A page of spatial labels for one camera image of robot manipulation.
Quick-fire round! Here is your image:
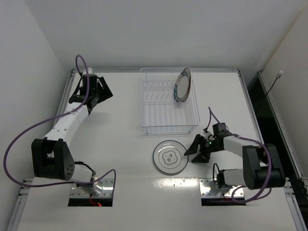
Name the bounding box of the white plate with flower emblem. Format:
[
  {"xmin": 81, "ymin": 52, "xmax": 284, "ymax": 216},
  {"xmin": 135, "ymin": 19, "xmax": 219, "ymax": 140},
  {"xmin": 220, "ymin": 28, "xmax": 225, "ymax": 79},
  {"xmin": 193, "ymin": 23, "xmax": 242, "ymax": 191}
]
[{"xmin": 153, "ymin": 140, "xmax": 189, "ymax": 176}]

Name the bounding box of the green rimmed white plate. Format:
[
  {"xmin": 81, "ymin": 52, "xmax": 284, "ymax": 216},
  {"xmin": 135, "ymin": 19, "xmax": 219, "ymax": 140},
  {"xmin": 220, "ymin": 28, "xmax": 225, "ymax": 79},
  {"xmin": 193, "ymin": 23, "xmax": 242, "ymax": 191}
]
[{"xmin": 173, "ymin": 67, "xmax": 192, "ymax": 103}]

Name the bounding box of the orange sunburst plate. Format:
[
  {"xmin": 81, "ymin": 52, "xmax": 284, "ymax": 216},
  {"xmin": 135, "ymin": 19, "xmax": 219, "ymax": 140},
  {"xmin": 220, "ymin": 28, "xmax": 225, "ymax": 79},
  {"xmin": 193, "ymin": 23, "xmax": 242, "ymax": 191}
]
[{"xmin": 178, "ymin": 67, "xmax": 192, "ymax": 102}]

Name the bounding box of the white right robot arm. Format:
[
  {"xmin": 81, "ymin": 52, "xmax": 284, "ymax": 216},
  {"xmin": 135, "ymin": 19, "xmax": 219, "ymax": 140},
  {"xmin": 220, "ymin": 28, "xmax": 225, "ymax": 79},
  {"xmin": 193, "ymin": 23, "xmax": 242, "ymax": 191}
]
[{"xmin": 184, "ymin": 123, "xmax": 285, "ymax": 190}]

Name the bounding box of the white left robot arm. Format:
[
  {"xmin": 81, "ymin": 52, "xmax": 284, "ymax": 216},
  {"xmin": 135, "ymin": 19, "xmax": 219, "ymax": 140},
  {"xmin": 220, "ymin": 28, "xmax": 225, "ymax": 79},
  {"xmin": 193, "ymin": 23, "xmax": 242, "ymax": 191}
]
[{"xmin": 31, "ymin": 74, "xmax": 113, "ymax": 195}]

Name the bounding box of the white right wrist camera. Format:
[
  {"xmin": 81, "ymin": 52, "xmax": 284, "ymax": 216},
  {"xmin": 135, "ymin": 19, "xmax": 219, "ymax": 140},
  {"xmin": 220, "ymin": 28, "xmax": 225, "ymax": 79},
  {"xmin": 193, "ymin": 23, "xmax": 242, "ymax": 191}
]
[{"xmin": 203, "ymin": 129, "xmax": 215, "ymax": 141}]

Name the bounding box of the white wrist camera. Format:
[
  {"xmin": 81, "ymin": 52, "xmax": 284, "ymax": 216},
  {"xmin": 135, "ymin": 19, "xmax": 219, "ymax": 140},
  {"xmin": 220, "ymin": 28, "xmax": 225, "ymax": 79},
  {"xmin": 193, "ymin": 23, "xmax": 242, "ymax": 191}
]
[
  {"xmin": 203, "ymin": 129, "xmax": 215, "ymax": 141},
  {"xmin": 82, "ymin": 67, "xmax": 95, "ymax": 76}
]

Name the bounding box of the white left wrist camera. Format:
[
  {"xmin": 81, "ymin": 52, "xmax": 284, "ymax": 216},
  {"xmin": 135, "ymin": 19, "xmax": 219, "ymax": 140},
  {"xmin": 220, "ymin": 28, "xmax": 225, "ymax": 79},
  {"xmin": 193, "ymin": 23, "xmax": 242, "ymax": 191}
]
[{"xmin": 82, "ymin": 67, "xmax": 95, "ymax": 76}]

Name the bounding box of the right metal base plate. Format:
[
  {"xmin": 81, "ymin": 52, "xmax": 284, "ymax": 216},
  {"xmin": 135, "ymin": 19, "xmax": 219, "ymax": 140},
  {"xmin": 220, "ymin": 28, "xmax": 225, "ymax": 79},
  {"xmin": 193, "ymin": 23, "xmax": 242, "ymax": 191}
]
[{"xmin": 199, "ymin": 178, "xmax": 239, "ymax": 199}]

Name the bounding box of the metal base plate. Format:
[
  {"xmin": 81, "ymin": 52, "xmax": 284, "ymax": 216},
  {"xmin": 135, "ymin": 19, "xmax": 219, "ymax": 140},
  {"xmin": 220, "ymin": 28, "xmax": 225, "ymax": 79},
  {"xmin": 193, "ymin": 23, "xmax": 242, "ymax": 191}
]
[
  {"xmin": 70, "ymin": 179, "xmax": 115, "ymax": 199},
  {"xmin": 199, "ymin": 178, "xmax": 239, "ymax": 199}
]

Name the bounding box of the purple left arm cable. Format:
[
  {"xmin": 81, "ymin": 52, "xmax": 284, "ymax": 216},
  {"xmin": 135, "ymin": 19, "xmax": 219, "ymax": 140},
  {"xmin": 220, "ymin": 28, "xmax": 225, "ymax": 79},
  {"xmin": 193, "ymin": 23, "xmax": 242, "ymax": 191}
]
[{"xmin": 3, "ymin": 54, "xmax": 116, "ymax": 188}]

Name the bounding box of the white wire dish rack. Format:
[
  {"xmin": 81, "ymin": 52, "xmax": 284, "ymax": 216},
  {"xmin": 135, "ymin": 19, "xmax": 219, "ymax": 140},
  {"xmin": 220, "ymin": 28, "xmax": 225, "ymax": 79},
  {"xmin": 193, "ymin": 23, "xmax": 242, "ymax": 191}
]
[{"xmin": 140, "ymin": 67, "xmax": 200, "ymax": 135}]

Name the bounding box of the black wall cable with plug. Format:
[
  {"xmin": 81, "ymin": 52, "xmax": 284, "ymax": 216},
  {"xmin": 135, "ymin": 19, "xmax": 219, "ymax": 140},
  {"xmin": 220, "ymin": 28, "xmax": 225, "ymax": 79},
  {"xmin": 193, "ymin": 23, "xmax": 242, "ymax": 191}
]
[{"xmin": 265, "ymin": 70, "xmax": 284, "ymax": 97}]

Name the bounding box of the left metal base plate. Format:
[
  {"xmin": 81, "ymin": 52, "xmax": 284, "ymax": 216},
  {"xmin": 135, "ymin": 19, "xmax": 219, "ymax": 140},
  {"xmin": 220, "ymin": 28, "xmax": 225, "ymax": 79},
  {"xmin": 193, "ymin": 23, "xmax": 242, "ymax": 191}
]
[{"xmin": 70, "ymin": 179, "xmax": 115, "ymax": 199}]

